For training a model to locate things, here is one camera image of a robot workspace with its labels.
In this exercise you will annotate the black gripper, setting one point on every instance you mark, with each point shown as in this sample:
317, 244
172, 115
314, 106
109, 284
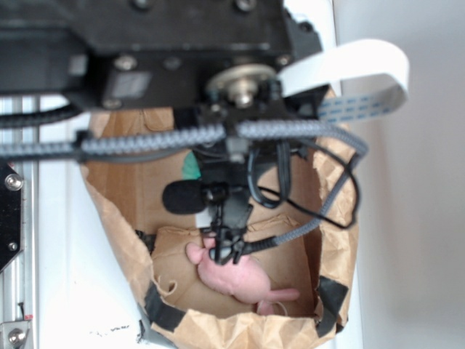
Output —
217, 64

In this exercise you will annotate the green dimpled ball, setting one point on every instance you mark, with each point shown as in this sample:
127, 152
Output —
190, 168

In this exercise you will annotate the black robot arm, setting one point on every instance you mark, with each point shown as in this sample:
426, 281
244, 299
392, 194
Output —
41, 55

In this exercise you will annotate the black foam microphone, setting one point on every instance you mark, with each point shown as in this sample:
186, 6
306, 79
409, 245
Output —
192, 196

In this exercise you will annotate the pink plush mouse toy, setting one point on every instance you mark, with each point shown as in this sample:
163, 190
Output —
246, 281

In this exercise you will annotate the brown paper lined box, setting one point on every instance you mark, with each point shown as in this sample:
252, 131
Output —
149, 245

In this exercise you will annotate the black metal bracket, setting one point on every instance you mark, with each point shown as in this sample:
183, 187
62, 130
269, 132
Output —
11, 215

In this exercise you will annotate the aluminium frame rail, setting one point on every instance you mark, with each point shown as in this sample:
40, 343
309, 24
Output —
19, 281

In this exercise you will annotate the silver corner bracket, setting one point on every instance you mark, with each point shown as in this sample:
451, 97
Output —
16, 334

